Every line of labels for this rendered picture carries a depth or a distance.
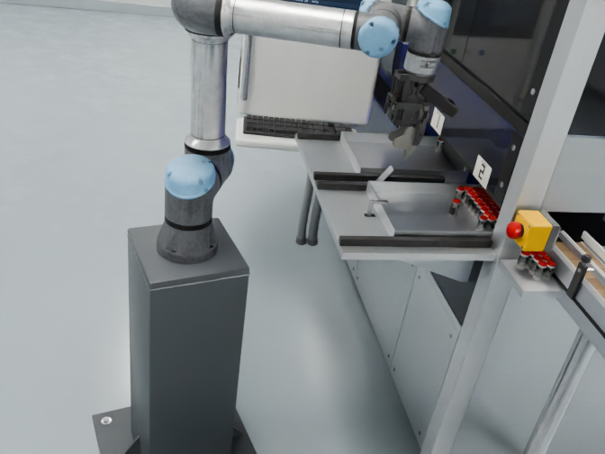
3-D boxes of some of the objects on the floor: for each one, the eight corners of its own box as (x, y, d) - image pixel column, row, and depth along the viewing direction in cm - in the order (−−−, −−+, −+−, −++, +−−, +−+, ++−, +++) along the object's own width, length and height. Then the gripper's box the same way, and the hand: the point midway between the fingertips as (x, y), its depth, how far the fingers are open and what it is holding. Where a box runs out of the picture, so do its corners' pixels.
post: (433, 467, 211) (735, -389, 103) (439, 483, 206) (763, -399, 98) (414, 468, 209) (700, -398, 101) (420, 484, 204) (727, -409, 96)
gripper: (392, 64, 145) (374, 149, 156) (404, 77, 138) (385, 166, 149) (427, 67, 147) (407, 150, 158) (441, 79, 140) (419, 167, 151)
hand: (409, 153), depth 154 cm, fingers closed
